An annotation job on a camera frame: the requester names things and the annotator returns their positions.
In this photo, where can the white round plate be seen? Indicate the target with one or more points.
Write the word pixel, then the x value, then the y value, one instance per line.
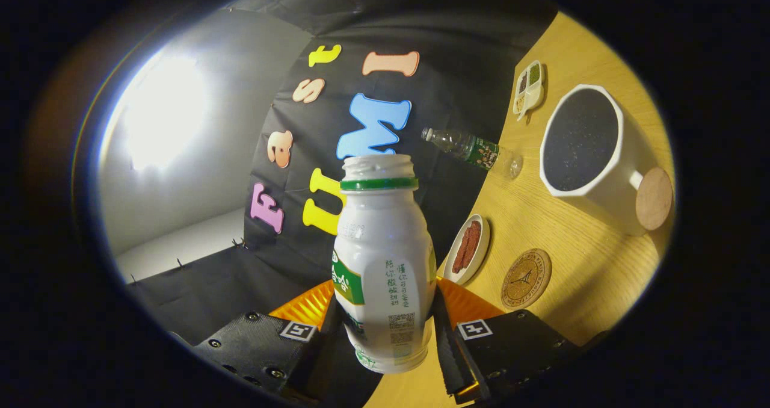
pixel 483 239

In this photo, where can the black backdrop cloth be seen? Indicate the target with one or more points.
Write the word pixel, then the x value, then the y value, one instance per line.
pixel 240 287

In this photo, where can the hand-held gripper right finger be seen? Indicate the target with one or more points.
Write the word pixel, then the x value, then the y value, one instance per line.
pixel 448 360

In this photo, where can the clear water bottle green label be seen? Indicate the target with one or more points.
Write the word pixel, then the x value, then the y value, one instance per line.
pixel 475 149

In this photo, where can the red meat slice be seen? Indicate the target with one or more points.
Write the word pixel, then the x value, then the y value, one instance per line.
pixel 474 244
pixel 461 256

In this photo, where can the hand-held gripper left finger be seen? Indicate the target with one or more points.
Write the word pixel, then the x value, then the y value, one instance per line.
pixel 252 348

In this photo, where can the round cork coaster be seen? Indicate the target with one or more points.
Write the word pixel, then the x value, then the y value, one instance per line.
pixel 526 278

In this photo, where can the wooden table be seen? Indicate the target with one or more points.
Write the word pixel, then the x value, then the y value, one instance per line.
pixel 601 263

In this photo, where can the white divided dish with beans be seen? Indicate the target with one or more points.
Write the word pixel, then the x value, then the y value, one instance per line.
pixel 529 92

